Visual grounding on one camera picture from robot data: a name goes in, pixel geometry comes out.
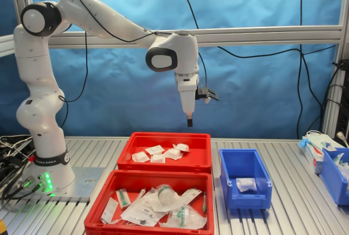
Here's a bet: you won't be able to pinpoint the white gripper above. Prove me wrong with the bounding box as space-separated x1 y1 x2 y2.
174 73 201 128

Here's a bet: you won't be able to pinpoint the white gauze bandage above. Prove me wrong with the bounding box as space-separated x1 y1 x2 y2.
163 148 183 161
172 142 191 153
149 154 166 164
132 152 149 162
236 177 257 193

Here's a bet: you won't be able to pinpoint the white red carton box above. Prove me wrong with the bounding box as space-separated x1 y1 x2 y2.
302 139 326 175

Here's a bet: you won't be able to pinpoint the flat printed Fuhrmann gauze packet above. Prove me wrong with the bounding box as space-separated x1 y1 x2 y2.
144 145 165 155

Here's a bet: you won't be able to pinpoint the red crate with gauze packs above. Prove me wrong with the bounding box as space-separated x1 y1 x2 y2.
117 132 213 174

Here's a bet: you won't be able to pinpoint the blue fabric backdrop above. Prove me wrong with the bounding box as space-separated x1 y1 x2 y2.
0 0 349 140

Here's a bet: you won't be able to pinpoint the printed paper pouch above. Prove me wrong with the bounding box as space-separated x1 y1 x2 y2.
178 188 203 205

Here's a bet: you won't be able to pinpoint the blue plastic storage bin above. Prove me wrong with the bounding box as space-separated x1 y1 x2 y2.
219 148 273 210

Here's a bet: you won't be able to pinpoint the packaged green syringe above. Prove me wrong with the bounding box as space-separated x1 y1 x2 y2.
116 188 130 209

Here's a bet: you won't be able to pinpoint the pouch with small black parts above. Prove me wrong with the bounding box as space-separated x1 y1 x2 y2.
121 198 170 227

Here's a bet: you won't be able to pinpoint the flat printed white packet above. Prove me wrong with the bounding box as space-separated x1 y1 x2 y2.
100 197 119 224

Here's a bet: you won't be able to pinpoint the pile of blue face masks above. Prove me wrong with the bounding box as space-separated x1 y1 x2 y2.
298 130 336 150

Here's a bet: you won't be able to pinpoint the red crate with mixed supplies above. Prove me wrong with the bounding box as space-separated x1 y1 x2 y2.
83 170 216 235

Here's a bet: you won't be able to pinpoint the black computer tower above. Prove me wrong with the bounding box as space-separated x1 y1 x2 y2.
335 63 349 148

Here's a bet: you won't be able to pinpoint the blue bin with packaged supplies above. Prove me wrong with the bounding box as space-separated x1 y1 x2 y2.
319 147 349 206

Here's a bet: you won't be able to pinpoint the clear packaged supplies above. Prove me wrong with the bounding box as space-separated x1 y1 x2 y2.
331 153 349 178

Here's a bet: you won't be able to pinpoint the wrist camera with metal mount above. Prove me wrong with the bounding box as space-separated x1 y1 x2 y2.
196 85 220 104

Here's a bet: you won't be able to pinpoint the clear filter with green ring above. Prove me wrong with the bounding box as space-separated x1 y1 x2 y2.
147 183 182 213

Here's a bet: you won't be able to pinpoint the pouched filter with green ring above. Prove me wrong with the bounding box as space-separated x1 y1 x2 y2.
159 204 208 230

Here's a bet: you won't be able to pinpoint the black camera cable on arm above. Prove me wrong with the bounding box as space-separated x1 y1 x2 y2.
58 0 208 104

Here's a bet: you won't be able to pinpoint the aluminium profile frame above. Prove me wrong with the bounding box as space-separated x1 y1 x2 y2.
0 0 349 140

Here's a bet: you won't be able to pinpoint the black hanging cable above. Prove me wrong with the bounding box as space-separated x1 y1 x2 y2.
296 0 325 139
176 0 338 58

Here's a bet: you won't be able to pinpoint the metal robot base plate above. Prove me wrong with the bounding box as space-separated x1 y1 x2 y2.
21 166 107 203

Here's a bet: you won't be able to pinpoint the cable bundle at robot base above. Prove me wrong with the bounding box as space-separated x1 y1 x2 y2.
0 134 38 206

